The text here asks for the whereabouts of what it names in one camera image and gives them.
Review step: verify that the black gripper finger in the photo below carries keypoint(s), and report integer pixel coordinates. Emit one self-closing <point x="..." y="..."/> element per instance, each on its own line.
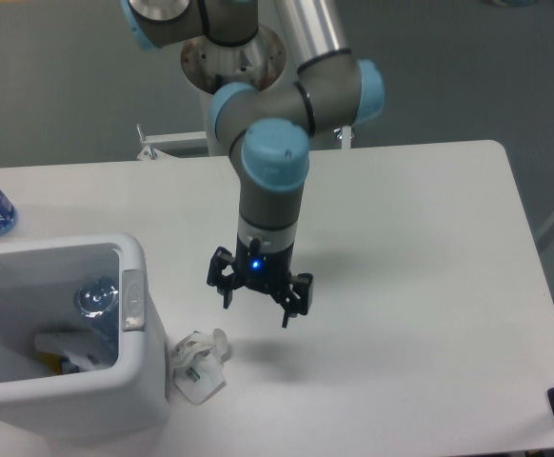
<point x="224" y="274"/>
<point x="294" y="296"/>

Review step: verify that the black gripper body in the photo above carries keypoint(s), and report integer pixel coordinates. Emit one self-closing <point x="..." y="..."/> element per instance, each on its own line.
<point x="262" y="271"/>

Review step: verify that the clear plastic water bottle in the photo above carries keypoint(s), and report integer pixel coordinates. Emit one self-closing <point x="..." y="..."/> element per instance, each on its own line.
<point x="98" y="303"/>

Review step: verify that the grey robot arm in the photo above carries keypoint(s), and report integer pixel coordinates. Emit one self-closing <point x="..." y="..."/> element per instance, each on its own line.
<point x="265" y="131"/>

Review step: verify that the crumpled white paper trash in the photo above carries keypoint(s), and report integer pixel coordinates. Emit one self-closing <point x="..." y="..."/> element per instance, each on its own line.
<point x="197" y="364"/>

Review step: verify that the white trash inside can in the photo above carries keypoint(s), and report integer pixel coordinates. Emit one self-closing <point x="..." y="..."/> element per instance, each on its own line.
<point x="78" y="351"/>

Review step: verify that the white trash can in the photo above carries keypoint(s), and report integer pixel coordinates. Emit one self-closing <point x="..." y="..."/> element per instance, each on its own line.
<point x="38" y="281"/>

